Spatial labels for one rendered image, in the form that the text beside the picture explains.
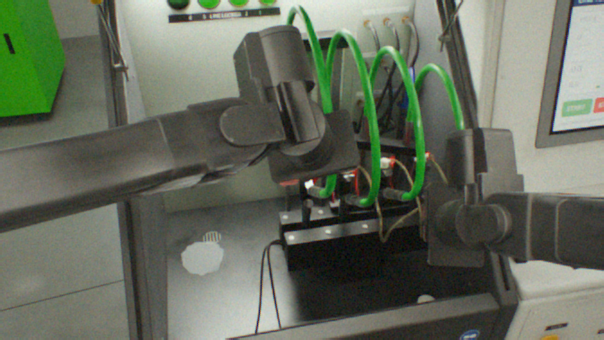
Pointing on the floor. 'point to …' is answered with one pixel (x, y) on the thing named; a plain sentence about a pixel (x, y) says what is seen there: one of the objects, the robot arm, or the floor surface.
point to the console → (489, 88)
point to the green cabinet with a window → (28, 61)
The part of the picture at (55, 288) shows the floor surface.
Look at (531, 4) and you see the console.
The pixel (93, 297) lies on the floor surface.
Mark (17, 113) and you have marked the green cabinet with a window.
